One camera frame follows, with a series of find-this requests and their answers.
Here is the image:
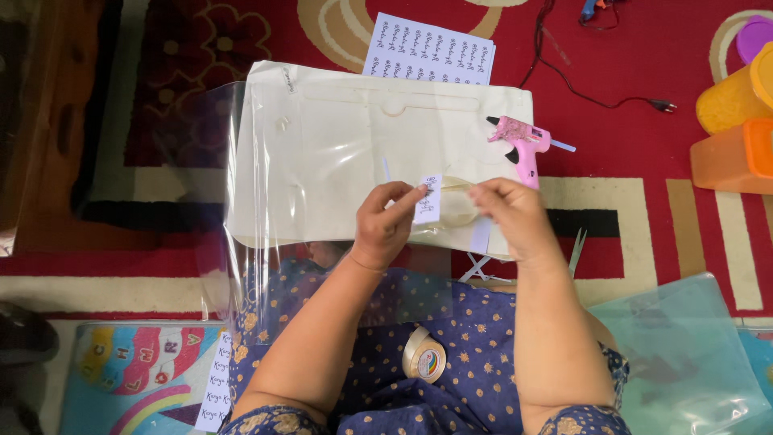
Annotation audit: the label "person's right hand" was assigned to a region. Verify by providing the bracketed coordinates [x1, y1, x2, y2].
[469, 178, 565, 265]

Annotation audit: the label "red patterned carpet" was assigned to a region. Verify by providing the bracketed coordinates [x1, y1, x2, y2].
[0, 0, 773, 330]

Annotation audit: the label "small silver scissors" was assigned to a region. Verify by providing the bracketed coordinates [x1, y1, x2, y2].
[568, 228, 588, 280]

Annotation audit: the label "small white printed label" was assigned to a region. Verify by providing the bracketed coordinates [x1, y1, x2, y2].
[413, 174, 443, 226]

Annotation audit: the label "cream ribbon roll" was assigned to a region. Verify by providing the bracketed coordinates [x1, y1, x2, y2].
[402, 327, 448, 384]

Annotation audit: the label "cream folding lap table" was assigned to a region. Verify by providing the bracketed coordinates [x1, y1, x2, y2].
[225, 60, 535, 262]

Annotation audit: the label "blue floral patterned dress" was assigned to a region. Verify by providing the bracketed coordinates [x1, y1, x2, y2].
[217, 257, 632, 435]

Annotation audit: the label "white printed label sheet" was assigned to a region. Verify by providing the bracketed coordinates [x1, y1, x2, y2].
[362, 12, 497, 86]

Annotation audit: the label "black object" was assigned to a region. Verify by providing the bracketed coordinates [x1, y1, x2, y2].
[0, 300, 60, 369]

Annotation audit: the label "orange plastic container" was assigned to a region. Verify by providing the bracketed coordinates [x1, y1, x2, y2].
[690, 118, 773, 195]

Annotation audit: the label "person's left hand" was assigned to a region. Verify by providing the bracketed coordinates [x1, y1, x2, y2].
[351, 182, 429, 271]

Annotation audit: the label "clear plastic wrap sheet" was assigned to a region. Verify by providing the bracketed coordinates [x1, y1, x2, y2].
[193, 81, 454, 339]

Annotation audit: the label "narrow white paper strip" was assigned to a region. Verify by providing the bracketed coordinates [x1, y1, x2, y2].
[469, 216, 493, 255]

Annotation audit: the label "colourful alphabet play mat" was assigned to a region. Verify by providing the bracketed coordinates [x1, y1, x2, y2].
[59, 322, 227, 435]

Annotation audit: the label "blue and orange tool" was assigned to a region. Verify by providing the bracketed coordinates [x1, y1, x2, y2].
[579, 0, 623, 30]

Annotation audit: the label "pink hot glue gun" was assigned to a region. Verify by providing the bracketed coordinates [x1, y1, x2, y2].
[486, 115, 576, 190]

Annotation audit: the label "black power cord with plug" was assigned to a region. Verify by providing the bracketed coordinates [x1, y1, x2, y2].
[519, 0, 678, 114]

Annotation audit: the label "white printed label strip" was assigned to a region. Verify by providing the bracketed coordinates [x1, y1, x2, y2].
[194, 329, 233, 433]

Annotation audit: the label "stack of clear plastic bags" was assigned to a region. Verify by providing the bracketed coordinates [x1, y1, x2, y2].
[587, 272, 773, 435]

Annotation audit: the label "purple plastic lid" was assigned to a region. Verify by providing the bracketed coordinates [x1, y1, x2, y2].
[736, 15, 773, 65]

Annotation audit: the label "dark wooden furniture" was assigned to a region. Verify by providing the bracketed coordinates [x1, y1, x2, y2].
[0, 0, 124, 257]

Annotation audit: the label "yellow plastic container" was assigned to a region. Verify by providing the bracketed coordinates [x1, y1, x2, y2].
[696, 42, 773, 135]

